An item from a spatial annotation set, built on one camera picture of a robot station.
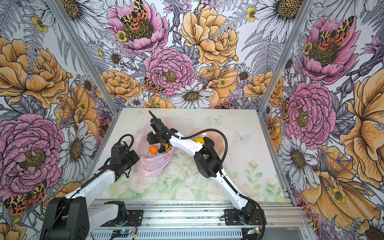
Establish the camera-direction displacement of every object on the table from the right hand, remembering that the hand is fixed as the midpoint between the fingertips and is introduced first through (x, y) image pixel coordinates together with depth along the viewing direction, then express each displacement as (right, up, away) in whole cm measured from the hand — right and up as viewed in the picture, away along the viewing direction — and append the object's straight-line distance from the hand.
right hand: (152, 141), depth 96 cm
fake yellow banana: (+8, -5, +3) cm, 10 cm away
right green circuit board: (+55, -39, -25) cm, 72 cm away
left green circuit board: (-8, -41, -25) cm, 48 cm away
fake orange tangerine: (+1, -5, -1) cm, 5 cm away
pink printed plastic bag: (+3, -11, -14) cm, 18 cm away
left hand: (-7, -10, -6) cm, 14 cm away
